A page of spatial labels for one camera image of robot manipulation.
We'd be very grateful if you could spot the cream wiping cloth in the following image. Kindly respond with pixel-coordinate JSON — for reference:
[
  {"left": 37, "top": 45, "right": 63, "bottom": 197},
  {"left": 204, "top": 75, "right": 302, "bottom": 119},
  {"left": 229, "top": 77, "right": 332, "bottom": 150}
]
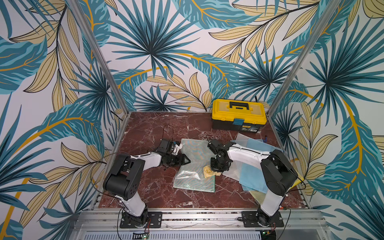
[{"left": 203, "top": 165, "right": 216, "bottom": 179}]

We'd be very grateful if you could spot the white blue-edged mesh document bag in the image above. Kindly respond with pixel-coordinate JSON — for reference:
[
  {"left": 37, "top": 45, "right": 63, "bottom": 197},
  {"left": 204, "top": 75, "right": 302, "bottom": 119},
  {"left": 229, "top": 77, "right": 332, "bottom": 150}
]
[{"left": 223, "top": 134, "right": 255, "bottom": 181}]

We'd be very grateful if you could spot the green-edged mesh document bag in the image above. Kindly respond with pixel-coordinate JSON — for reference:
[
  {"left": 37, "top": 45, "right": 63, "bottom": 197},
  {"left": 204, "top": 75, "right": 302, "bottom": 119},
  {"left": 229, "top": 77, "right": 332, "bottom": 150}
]
[{"left": 173, "top": 139, "right": 215, "bottom": 193}]

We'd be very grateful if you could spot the light blue mesh document bag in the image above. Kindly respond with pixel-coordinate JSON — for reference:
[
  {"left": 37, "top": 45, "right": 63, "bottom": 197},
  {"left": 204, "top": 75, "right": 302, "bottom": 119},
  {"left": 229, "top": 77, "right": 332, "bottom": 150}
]
[{"left": 239, "top": 139, "right": 281, "bottom": 194}]

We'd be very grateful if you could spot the yellow mesh document bag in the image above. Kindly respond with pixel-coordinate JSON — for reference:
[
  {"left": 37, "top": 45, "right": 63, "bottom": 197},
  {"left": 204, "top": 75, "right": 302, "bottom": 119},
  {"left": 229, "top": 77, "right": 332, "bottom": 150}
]
[{"left": 243, "top": 175, "right": 304, "bottom": 205}]

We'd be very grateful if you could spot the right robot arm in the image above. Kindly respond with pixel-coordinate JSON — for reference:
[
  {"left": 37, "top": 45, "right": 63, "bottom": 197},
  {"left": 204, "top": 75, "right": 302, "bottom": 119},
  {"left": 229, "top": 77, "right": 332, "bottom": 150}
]
[{"left": 208, "top": 140, "right": 299, "bottom": 217}]

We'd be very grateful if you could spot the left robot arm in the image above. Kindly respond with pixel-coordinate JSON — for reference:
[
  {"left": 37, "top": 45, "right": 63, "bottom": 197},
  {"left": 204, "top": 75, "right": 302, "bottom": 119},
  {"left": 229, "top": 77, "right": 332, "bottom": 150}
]
[{"left": 103, "top": 152, "right": 191, "bottom": 217}]

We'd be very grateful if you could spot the yellow black toolbox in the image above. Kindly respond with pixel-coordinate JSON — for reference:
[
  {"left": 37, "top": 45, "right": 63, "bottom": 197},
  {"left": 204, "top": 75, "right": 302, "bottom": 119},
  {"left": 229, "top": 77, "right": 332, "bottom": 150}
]
[{"left": 212, "top": 99, "right": 267, "bottom": 133}]

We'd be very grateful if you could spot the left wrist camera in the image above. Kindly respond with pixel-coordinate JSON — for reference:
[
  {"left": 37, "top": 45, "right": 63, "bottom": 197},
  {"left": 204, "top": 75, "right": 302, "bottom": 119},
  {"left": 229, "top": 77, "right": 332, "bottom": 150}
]
[{"left": 155, "top": 139, "right": 183, "bottom": 156}]

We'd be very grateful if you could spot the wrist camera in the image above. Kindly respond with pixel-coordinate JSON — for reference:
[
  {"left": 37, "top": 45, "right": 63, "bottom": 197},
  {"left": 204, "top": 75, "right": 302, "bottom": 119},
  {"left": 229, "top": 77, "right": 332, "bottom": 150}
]
[
  {"left": 208, "top": 140, "right": 236, "bottom": 155},
  {"left": 155, "top": 139, "right": 183, "bottom": 156}
]

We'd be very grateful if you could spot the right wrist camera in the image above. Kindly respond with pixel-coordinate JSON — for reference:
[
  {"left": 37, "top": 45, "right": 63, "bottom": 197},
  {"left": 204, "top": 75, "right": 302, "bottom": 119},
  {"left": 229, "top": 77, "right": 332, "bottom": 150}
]
[{"left": 208, "top": 140, "right": 236, "bottom": 155}]

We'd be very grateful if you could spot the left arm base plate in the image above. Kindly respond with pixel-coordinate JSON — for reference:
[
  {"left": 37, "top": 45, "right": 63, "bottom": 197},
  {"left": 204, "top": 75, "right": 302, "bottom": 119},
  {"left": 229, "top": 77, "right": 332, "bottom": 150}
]
[{"left": 119, "top": 212, "right": 163, "bottom": 229}]

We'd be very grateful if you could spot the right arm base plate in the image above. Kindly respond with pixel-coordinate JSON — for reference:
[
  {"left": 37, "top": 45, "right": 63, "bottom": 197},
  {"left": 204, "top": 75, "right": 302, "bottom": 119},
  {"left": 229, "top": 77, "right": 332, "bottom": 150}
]
[{"left": 241, "top": 211, "right": 284, "bottom": 228}]

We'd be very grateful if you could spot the aluminium front rail frame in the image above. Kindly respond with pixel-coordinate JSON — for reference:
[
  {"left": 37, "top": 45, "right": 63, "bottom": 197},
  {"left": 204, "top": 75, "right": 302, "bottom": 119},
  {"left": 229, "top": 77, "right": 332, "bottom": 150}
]
[{"left": 69, "top": 209, "right": 333, "bottom": 240}]

